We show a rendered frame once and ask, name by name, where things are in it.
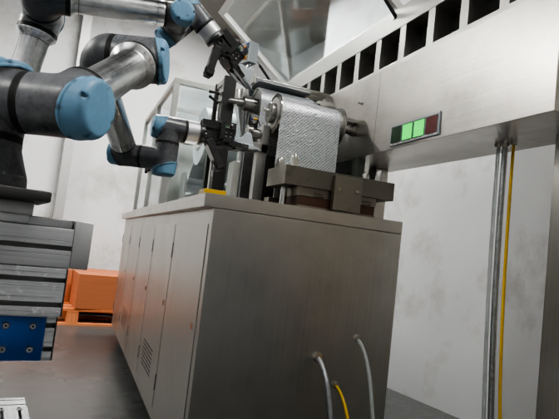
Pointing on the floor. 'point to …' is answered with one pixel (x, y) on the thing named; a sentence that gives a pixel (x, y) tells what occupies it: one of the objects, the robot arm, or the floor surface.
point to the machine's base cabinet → (254, 314)
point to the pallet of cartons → (89, 297)
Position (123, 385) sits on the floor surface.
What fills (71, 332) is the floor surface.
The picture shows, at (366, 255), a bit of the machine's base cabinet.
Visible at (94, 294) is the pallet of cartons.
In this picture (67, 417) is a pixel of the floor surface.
